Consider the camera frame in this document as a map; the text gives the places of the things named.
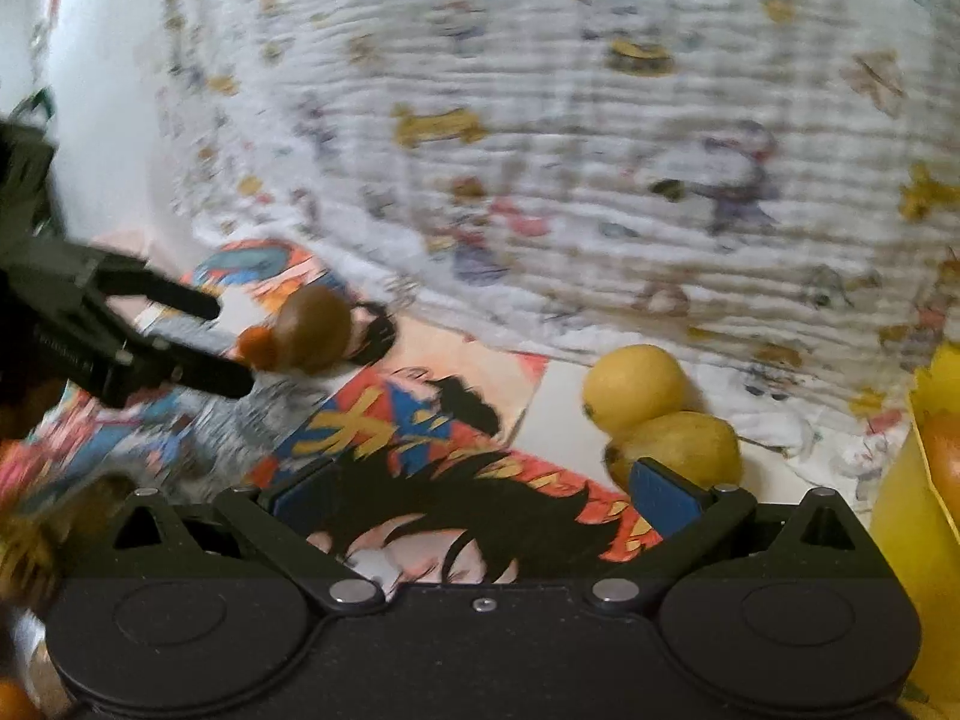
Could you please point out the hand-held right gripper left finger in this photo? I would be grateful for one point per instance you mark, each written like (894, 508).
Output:
(300, 499)

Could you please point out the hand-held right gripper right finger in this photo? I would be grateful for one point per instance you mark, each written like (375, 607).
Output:
(667, 499)

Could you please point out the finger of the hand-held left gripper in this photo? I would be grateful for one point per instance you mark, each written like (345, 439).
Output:
(172, 294)
(202, 375)

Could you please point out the oblong yellow fruit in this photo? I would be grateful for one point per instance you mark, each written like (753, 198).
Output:
(679, 446)

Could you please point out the round yellow lemon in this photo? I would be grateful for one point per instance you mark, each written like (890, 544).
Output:
(634, 386)

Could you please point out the large brown kiwi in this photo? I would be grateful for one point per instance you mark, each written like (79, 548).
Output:
(315, 326)

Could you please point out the black-haired character drawing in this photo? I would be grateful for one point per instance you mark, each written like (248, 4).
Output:
(450, 480)

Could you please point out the yellow plastic bowl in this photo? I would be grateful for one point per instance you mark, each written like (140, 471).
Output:
(911, 540)

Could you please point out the orange fruit in bowl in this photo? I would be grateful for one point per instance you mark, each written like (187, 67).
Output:
(949, 454)

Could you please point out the white printed blanket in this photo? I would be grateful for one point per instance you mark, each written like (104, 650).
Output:
(562, 127)

